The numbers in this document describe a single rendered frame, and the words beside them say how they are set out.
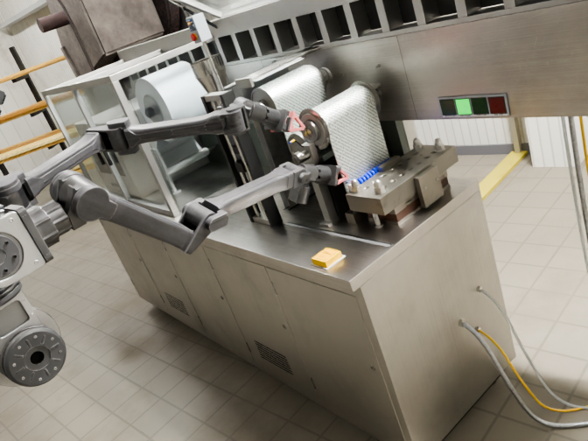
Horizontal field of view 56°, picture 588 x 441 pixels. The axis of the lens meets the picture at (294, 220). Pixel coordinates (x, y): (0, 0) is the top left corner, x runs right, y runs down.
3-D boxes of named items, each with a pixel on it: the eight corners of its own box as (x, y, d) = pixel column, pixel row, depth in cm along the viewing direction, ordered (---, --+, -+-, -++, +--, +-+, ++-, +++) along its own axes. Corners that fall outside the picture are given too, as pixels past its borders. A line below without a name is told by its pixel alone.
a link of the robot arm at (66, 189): (67, 234, 113) (52, 224, 116) (109, 210, 119) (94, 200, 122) (53, 199, 107) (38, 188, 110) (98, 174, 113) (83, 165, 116)
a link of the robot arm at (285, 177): (209, 218, 143) (181, 202, 148) (209, 237, 146) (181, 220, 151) (313, 169, 172) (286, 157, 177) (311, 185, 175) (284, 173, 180)
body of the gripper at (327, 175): (339, 185, 182) (321, 184, 178) (318, 184, 190) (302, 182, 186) (340, 165, 182) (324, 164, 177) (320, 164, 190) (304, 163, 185)
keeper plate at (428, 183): (421, 207, 186) (413, 178, 182) (439, 193, 191) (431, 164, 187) (427, 208, 184) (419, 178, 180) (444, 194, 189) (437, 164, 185)
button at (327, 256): (312, 264, 178) (311, 258, 177) (328, 253, 181) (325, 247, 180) (327, 269, 172) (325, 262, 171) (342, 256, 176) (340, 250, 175)
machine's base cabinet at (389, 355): (144, 309, 395) (88, 203, 362) (216, 262, 426) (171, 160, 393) (425, 486, 197) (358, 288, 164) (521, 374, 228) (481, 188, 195)
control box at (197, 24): (191, 45, 219) (181, 19, 215) (205, 39, 222) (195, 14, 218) (198, 43, 214) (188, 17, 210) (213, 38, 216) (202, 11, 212)
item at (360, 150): (346, 192, 192) (330, 143, 185) (390, 163, 203) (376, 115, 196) (347, 192, 191) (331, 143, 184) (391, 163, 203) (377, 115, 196)
